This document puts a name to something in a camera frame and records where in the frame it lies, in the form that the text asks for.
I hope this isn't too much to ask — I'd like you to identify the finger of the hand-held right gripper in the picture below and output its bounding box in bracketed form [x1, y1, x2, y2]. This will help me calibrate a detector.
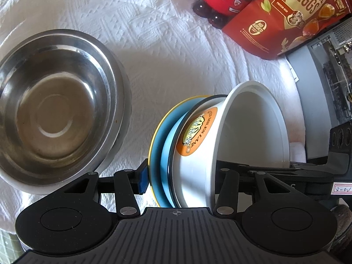
[216, 159, 306, 177]

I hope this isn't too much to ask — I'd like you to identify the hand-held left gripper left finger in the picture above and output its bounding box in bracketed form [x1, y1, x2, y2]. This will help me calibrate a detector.
[63, 159, 150, 217]

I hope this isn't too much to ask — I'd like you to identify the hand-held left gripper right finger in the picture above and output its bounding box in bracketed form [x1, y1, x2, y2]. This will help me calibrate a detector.
[213, 167, 296, 216]

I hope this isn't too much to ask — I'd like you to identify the blue plate with yellow rim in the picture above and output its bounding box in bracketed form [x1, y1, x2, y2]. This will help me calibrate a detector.
[148, 95, 212, 208]

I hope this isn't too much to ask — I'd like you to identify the blue enamel bowl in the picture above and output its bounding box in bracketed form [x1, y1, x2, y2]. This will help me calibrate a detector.
[161, 95, 229, 208]

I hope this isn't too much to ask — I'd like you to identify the white bowl with orange label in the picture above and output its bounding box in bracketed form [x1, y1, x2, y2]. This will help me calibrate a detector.
[169, 81, 291, 209]

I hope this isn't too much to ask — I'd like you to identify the grey computer case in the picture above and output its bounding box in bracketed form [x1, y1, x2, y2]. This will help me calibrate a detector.
[284, 19, 352, 161]

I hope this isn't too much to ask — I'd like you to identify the stainless steel bowl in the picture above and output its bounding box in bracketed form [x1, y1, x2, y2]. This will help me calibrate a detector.
[0, 29, 132, 196]

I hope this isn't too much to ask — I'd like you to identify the white textured cloth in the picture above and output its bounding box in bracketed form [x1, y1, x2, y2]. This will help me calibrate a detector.
[0, 0, 308, 231]

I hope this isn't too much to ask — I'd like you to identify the red snack bag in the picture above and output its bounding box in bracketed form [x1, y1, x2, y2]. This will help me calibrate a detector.
[221, 0, 352, 60]

